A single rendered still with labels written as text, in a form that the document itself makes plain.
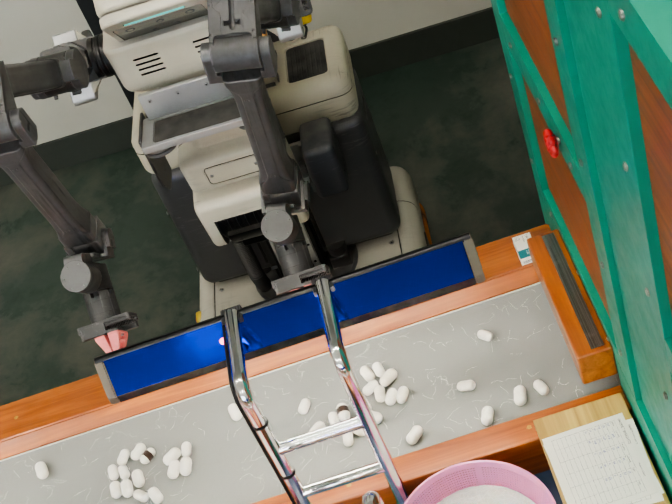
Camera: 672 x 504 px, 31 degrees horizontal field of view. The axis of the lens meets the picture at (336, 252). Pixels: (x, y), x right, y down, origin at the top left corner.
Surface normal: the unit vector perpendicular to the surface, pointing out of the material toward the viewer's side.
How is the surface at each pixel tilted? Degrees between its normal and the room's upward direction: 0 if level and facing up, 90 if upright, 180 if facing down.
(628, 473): 0
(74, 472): 0
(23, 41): 90
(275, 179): 103
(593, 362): 90
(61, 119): 90
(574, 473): 0
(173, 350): 58
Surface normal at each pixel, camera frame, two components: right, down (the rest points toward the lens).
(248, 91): 0.02, 0.84
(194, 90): 0.08, 0.68
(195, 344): -0.02, 0.18
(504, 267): -0.29, -0.69
